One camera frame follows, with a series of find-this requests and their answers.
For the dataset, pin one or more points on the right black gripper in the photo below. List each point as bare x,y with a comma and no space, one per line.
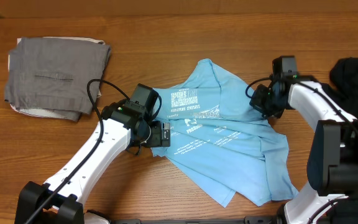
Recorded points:
255,102

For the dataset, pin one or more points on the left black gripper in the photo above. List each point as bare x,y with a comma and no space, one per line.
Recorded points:
156,139

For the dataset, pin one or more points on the light blue printed t-shirt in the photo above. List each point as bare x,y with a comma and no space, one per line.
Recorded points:
220,142

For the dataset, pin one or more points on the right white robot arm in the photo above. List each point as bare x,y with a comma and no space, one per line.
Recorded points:
331,192

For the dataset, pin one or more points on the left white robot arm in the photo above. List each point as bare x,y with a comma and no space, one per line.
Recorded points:
62,197

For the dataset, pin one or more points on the black garment pile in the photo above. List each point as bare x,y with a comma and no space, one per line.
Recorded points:
344,76

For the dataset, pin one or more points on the folded grey shorts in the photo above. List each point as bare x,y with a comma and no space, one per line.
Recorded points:
51,74

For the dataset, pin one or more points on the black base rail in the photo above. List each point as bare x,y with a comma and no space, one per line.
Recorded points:
194,220

